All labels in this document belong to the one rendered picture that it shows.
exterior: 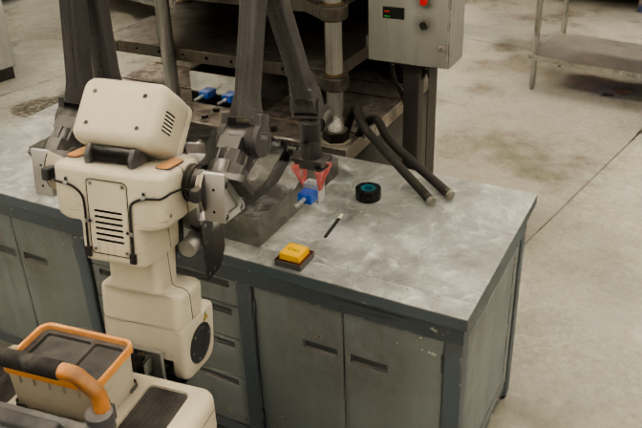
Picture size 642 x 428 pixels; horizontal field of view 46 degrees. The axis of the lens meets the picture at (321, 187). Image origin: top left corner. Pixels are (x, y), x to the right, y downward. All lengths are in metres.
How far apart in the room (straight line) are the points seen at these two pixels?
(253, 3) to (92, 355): 0.82
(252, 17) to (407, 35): 1.04
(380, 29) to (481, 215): 0.79
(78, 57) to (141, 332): 0.67
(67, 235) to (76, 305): 0.29
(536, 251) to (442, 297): 1.77
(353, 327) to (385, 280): 0.20
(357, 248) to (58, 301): 1.21
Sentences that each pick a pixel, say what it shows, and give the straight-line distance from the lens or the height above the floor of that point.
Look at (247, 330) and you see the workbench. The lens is 2.31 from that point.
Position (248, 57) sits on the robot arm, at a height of 1.41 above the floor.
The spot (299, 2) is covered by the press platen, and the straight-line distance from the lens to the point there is 2.74.
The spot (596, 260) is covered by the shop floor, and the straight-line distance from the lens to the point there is 3.68.
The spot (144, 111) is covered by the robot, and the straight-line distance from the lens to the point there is 1.63.
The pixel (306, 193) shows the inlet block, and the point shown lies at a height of 0.94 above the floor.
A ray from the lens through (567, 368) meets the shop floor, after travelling 3.03.
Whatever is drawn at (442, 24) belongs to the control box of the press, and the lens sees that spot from 2.60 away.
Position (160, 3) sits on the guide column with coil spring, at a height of 1.23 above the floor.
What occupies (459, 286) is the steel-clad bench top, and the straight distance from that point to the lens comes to 1.97.
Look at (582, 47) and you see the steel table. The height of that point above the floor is 0.25.
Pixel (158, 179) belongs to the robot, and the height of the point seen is 1.23.
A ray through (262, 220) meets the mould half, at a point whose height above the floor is 0.87.
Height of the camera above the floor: 1.93
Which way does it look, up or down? 28 degrees down
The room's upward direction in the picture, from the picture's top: 2 degrees counter-clockwise
